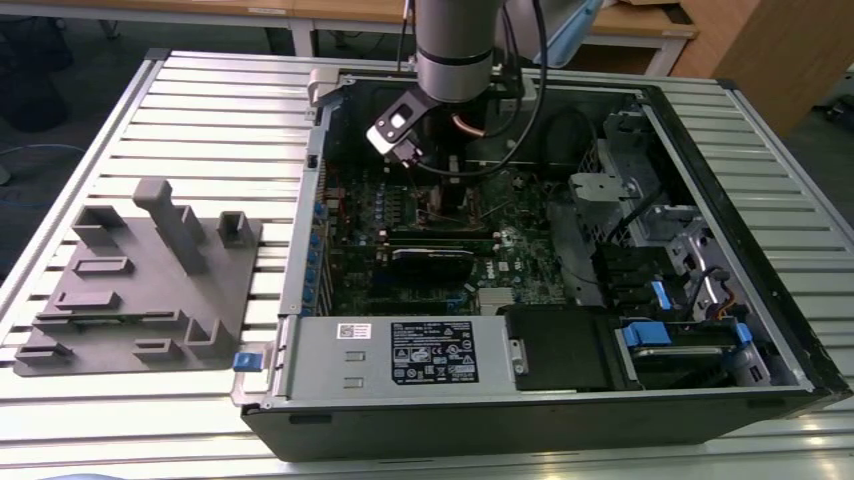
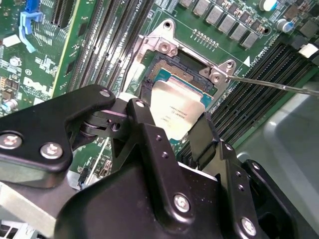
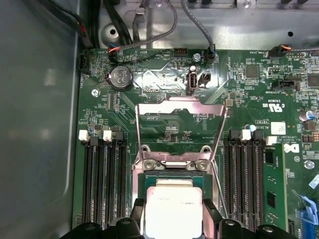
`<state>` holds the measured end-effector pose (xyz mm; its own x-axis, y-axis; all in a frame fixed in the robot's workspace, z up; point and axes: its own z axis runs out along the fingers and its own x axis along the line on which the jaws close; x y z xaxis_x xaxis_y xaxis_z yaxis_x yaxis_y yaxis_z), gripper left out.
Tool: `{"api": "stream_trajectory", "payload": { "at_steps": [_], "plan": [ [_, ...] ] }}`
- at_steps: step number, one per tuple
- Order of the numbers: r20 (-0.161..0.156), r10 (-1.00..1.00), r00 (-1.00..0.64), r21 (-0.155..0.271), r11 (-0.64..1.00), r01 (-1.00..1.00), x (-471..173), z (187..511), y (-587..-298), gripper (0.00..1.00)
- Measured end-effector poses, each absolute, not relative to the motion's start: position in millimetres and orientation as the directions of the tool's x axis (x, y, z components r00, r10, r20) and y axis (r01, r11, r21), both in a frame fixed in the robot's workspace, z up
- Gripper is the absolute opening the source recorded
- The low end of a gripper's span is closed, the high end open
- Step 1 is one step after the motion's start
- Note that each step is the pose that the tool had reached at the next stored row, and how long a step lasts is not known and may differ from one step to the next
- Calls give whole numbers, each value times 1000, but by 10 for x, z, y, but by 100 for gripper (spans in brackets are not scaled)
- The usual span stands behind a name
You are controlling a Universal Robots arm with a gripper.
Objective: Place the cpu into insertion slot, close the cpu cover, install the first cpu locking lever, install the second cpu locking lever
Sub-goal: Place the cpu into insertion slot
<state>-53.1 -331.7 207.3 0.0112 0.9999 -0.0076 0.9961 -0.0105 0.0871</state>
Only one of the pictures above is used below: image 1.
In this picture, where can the silver metal drive cage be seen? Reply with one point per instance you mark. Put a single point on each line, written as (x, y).
(657, 230)

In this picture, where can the hard disk in blue carrier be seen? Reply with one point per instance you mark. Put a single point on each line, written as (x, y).
(675, 352)

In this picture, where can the silver chipset heatsink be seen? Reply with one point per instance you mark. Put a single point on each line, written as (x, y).
(497, 296)

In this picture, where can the grey parts rack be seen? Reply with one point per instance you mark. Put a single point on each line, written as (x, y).
(148, 300)

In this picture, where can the black PC case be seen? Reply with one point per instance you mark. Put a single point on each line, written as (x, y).
(468, 430)

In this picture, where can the black RAM slot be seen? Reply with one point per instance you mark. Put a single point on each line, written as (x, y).
(441, 232)
(448, 241)

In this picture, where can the blue case latch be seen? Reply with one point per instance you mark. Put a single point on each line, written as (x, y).
(249, 361)

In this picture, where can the green motherboard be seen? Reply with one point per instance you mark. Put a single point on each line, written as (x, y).
(528, 250)

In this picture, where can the black graphics card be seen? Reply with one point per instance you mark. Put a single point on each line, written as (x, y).
(434, 270)

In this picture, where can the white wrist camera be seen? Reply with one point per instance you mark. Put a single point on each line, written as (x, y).
(394, 125)

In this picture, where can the wooden cabinet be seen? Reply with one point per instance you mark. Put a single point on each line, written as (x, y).
(781, 50)

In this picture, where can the light grey metal bracket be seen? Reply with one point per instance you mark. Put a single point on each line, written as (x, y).
(601, 192)

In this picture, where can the silver CPU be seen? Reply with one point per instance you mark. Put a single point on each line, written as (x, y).
(434, 206)

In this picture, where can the silver power supply unit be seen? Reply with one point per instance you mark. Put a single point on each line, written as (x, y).
(321, 380)

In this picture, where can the CPU socket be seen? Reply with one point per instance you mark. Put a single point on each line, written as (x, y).
(418, 226)

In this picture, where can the blue plastic tab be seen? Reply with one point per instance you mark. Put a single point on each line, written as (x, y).
(661, 295)

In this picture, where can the wooden desk white frame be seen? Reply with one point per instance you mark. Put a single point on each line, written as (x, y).
(201, 7)
(641, 25)

